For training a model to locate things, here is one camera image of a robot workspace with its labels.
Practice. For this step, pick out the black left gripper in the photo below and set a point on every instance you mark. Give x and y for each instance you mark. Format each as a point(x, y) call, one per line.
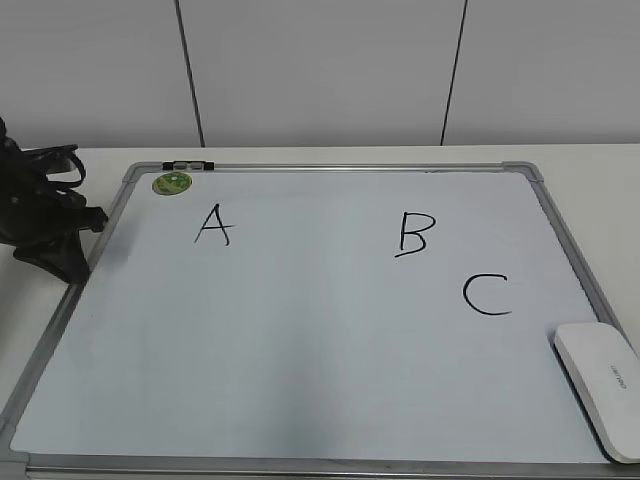
point(41, 210)

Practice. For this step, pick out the white whiteboard eraser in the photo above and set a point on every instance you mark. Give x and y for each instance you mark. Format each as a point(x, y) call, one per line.
point(604, 370)

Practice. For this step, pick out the green round magnet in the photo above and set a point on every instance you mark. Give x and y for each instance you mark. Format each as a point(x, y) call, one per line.
point(172, 183)

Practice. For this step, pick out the white board with metal frame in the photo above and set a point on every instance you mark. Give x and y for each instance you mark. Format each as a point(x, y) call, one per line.
point(317, 322)

